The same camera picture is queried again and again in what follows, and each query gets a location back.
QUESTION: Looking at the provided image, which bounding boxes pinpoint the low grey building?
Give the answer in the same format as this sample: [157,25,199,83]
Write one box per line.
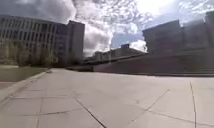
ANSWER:
[83,43,148,66]

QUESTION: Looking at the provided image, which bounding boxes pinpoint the pale concrete slab plaza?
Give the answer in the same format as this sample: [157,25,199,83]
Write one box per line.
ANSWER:
[0,68,214,128]

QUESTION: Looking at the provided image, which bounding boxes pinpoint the dark stone steps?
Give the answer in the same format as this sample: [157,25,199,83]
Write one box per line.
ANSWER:
[66,49,214,78]

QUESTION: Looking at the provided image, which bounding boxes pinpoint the grey building with window grid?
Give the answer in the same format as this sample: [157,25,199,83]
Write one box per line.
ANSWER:
[0,14,86,68]

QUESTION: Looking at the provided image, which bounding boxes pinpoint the grass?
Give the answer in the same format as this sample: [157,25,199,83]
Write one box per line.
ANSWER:
[0,66,48,83]

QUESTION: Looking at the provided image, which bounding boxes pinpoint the row of trees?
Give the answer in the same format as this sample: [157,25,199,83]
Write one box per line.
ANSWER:
[0,41,59,68]

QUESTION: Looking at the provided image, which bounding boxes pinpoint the pale concrete kerb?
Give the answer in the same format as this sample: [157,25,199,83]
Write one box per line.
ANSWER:
[0,69,53,109]

